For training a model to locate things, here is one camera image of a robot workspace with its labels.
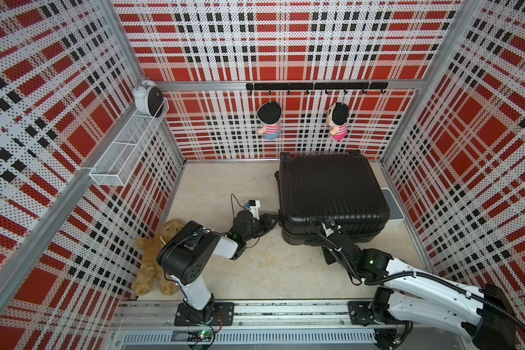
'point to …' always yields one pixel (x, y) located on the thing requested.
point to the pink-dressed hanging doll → (337, 117)
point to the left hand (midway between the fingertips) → (284, 217)
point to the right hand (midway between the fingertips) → (330, 240)
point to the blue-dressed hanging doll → (268, 114)
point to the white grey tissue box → (397, 216)
